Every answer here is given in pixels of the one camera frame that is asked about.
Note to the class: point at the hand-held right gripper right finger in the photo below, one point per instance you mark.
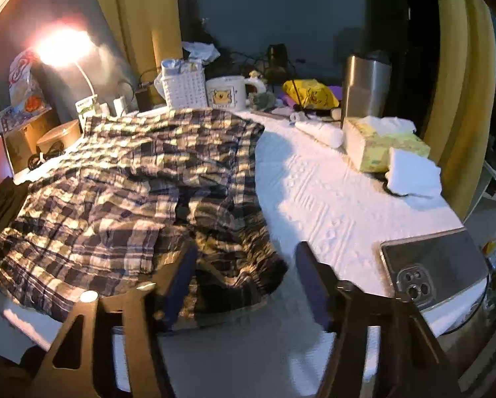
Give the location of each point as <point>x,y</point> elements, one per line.
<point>314,290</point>

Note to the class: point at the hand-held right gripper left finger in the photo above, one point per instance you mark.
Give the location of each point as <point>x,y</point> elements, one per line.
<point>176,294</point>

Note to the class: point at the plaid pants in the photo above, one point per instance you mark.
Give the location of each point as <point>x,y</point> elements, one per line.
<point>128,199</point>

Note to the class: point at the white textured table cover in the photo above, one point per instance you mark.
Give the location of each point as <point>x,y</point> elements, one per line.
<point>335,215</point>

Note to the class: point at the smartphone in clear case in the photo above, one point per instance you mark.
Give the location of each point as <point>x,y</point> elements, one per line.
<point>438,265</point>

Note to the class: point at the yellow tissue box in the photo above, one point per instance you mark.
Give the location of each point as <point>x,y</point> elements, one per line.
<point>368,149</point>

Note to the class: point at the folded white tissue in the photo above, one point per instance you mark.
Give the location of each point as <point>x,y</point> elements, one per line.
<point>413,172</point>

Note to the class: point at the rolled white cloth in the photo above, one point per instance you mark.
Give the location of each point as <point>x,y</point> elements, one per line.
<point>320,134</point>

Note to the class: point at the grey plush toy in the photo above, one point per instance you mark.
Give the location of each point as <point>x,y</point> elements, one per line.
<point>262,101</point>

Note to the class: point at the brown plastic bowl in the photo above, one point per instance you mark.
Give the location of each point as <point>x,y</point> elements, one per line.
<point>61,134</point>

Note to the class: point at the white charger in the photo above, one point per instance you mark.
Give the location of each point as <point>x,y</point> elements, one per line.
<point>120,105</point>

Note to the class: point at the yellow plastic bag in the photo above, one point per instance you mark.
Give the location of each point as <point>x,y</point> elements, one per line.
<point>314,93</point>

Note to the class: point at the black charger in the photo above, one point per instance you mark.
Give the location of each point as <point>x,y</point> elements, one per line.
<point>143,98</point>

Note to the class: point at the stainless steel tumbler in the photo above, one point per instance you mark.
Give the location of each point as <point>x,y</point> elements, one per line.
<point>364,91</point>

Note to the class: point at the green white milk carton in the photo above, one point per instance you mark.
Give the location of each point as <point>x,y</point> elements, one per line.
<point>86,107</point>

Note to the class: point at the white mug with bear print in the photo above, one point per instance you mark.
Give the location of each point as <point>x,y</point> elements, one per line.
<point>227,93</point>

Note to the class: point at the white perforated basket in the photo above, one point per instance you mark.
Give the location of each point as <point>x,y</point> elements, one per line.
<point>186,87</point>

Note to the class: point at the cardboard box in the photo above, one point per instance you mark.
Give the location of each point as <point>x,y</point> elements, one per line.
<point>22,139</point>

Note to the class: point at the crumpled white plastic bag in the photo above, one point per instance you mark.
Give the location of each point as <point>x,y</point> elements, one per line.
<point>200,52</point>

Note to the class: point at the blue snack bag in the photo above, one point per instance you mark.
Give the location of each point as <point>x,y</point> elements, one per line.
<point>24,87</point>

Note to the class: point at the yellow curtain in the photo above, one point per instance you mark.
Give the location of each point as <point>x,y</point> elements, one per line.
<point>459,70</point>
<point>148,16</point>

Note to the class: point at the white desk lamp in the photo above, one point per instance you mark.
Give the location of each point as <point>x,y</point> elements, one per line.
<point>61,45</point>

